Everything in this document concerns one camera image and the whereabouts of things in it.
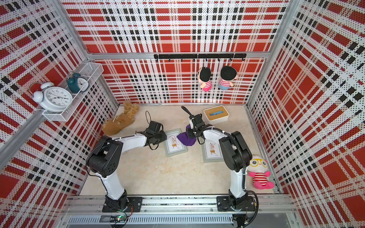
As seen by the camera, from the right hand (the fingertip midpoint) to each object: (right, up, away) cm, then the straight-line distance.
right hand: (191, 132), depth 98 cm
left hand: (-17, -3, +1) cm, 17 cm away
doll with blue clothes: (+25, +39, -5) cm, 46 cm away
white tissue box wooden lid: (+19, +12, +11) cm, 25 cm away
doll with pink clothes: (+10, +39, 0) cm, 40 cm away
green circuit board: (-36, -40, -29) cm, 61 cm away
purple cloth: (-4, -4, -2) cm, 7 cm away
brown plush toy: (-51, +6, -3) cm, 52 cm away
